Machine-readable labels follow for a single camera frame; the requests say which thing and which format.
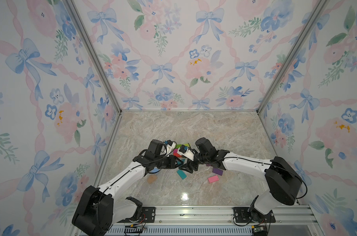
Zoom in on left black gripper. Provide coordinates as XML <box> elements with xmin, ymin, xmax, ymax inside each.
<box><xmin>154</xmin><ymin>154</ymin><xmax>183</xmax><ymax>168</ymax></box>

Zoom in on tan wooden block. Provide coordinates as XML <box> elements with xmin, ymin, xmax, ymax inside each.
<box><xmin>147</xmin><ymin>175</ymin><xmax>158</xmax><ymax>184</ymax></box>

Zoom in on magenta block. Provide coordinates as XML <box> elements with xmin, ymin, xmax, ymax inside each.
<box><xmin>173</xmin><ymin>149</ymin><xmax>181</xmax><ymax>157</ymax></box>

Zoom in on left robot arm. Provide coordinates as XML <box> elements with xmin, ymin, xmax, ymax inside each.
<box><xmin>72</xmin><ymin>139</ymin><xmax>182</xmax><ymax>236</ymax></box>

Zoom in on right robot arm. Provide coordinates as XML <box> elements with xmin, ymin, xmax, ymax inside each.
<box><xmin>177</xmin><ymin>138</ymin><xmax>305</xmax><ymax>223</ymax></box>

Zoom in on light blue block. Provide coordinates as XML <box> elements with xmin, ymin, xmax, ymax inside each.
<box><xmin>151</xmin><ymin>168</ymin><xmax>160</xmax><ymax>174</ymax></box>

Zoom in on purple block lower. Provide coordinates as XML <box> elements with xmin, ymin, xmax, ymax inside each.
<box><xmin>212</xmin><ymin>168</ymin><xmax>223</xmax><ymax>176</ymax></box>

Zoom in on pink block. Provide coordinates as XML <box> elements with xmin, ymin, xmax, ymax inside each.
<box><xmin>208</xmin><ymin>176</ymin><xmax>219</xmax><ymax>183</ymax></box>

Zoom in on teal rectangular block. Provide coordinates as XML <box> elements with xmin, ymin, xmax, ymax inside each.
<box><xmin>176</xmin><ymin>170</ymin><xmax>187</xmax><ymax>180</ymax></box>

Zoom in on green circuit board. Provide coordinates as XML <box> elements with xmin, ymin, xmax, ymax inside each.
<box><xmin>251</xmin><ymin>226</ymin><xmax>268</xmax><ymax>236</ymax></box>

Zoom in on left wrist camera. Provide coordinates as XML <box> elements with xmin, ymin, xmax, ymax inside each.
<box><xmin>164</xmin><ymin>140</ymin><xmax>177</xmax><ymax>149</ymax></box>

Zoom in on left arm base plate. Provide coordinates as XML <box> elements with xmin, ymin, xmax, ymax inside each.
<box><xmin>118</xmin><ymin>207</ymin><xmax>156</xmax><ymax>223</ymax></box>

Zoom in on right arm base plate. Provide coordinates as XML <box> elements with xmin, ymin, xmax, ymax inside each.
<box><xmin>232</xmin><ymin>206</ymin><xmax>276</xmax><ymax>223</ymax></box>

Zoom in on left frame post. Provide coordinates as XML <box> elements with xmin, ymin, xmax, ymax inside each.
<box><xmin>62</xmin><ymin>0</ymin><xmax>121</xmax><ymax>116</ymax></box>

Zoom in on frame post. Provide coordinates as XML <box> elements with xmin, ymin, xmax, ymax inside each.
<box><xmin>62</xmin><ymin>0</ymin><xmax>121</xmax><ymax>116</ymax></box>
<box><xmin>257</xmin><ymin>0</ymin><xmax>329</xmax><ymax>116</ymax></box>

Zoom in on right frame post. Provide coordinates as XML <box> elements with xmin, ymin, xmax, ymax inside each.
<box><xmin>257</xmin><ymin>0</ymin><xmax>329</xmax><ymax>116</ymax></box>

